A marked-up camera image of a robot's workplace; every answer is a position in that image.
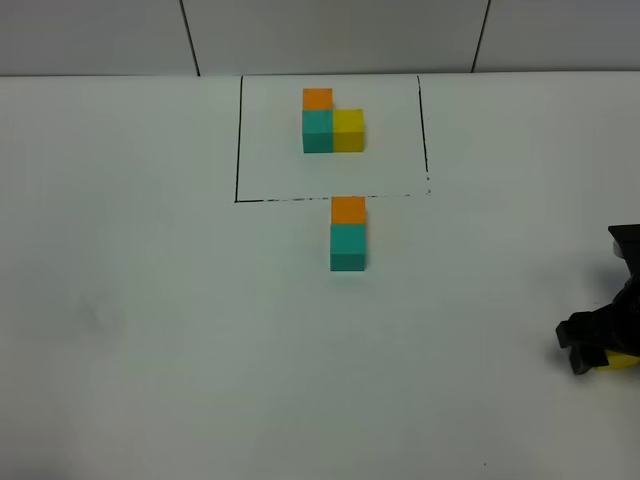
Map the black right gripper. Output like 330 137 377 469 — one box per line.
556 274 639 375

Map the yellow template block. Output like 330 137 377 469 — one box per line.
333 109 365 153

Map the teal template block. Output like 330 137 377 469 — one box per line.
302 110 334 154

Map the orange template block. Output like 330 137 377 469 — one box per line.
303 88 333 111

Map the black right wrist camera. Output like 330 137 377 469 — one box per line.
608 224 640 262

